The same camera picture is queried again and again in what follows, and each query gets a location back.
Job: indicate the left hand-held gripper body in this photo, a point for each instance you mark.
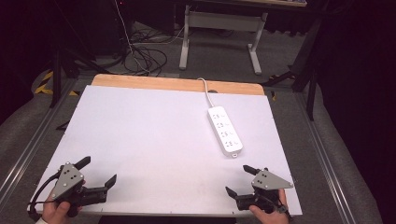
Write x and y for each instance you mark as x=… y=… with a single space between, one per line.
x=66 y=182

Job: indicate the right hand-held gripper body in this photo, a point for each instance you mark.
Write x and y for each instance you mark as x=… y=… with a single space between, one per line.
x=267 y=182

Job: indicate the person's left hand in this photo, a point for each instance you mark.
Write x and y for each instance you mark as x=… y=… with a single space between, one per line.
x=56 y=214

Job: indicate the person's right hand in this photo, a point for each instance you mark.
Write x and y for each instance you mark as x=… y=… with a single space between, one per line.
x=268 y=216

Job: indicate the white power strip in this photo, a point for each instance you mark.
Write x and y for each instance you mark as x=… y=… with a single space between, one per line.
x=224 y=130

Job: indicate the yellow black hazard tape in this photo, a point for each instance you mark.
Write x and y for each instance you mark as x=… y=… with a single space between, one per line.
x=45 y=84

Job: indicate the black metal stand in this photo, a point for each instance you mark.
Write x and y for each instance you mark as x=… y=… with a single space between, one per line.
x=306 y=77
x=59 y=71

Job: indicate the aluminium floor rail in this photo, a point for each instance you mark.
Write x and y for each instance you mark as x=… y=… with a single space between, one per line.
x=323 y=158
x=31 y=146

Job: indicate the white metal desk frame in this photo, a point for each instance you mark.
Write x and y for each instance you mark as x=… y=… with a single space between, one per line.
x=218 y=21

